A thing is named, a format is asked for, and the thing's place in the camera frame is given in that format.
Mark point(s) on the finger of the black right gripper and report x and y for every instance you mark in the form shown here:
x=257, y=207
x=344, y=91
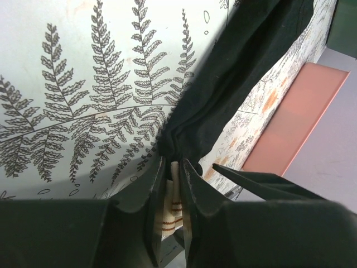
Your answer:
x=267, y=186

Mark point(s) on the pink divided organizer box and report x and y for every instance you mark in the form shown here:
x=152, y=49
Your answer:
x=306, y=101

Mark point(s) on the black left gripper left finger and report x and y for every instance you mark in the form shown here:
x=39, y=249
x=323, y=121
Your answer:
x=122, y=231

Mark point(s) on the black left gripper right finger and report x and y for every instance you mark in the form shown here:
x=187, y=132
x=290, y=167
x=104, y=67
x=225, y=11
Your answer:
x=219, y=232

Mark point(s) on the black underwear beige waistband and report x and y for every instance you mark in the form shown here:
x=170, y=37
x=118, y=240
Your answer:
x=258, y=34

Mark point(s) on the floral patterned table mat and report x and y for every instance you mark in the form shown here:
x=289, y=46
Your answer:
x=87, y=85

